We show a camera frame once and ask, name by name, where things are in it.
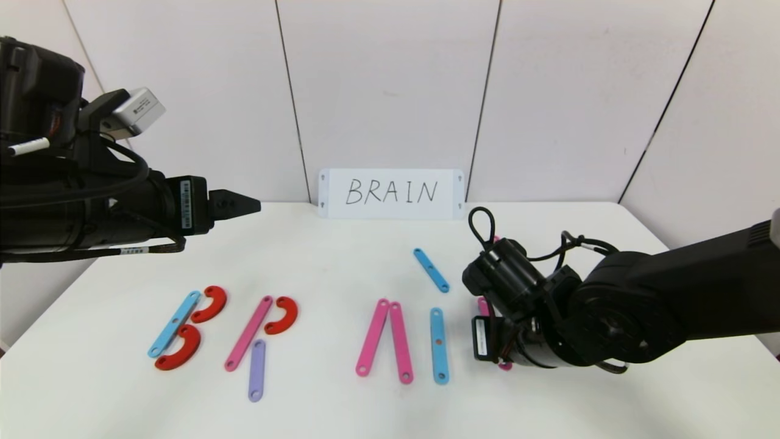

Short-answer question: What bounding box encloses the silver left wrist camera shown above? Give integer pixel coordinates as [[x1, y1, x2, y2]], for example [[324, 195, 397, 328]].
[[99, 87, 166, 138]]

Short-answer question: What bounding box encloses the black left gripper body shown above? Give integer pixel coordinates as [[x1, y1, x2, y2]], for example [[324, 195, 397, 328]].
[[117, 169, 210, 240]]

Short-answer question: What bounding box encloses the long blue bar orange dot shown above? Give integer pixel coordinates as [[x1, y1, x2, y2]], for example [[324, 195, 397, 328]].
[[430, 307, 450, 385]]

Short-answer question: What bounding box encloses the medium red arc piece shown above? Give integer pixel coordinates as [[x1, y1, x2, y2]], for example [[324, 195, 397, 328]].
[[190, 285, 228, 324]]

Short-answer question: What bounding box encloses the short purple bar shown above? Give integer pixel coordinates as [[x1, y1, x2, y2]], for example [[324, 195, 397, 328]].
[[248, 340, 267, 403]]

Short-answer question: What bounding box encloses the long plain blue bar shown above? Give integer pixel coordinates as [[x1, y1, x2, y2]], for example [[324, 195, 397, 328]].
[[147, 290, 202, 359]]

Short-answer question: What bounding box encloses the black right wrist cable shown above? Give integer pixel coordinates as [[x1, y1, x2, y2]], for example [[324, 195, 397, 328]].
[[527, 230, 620, 264]]

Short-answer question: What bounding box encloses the long pink bar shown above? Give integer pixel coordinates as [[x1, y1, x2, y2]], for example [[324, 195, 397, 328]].
[[355, 298, 390, 377], [389, 302, 414, 385], [224, 296, 274, 373], [477, 296, 514, 372]]

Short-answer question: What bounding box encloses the black looped camera cable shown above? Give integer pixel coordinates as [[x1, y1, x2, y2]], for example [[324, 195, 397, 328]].
[[467, 207, 498, 252]]

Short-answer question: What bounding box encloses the small red arc piece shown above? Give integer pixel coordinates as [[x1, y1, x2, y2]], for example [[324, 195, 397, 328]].
[[264, 296, 299, 335]]

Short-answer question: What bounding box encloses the white sign card reading BRAIN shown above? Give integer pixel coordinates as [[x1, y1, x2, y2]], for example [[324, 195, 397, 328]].
[[318, 169, 466, 220]]

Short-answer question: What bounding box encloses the large red arc piece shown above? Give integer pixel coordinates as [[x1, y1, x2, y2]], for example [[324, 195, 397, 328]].
[[154, 324, 202, 372]]

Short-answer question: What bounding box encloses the short blue bar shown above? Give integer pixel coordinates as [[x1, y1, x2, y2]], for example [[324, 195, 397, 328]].
[[413, 248, 451, 293]]

